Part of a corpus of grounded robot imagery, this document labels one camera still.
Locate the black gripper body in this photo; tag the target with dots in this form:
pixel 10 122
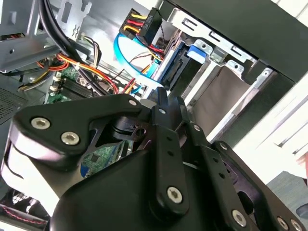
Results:
pixel 115 192

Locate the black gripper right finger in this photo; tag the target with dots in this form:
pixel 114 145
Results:
pixel 216 168

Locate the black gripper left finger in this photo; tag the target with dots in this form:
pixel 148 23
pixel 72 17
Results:
pixel 60 115

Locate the hard disk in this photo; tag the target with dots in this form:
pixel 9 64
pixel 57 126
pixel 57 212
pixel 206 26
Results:
pixel 169 60

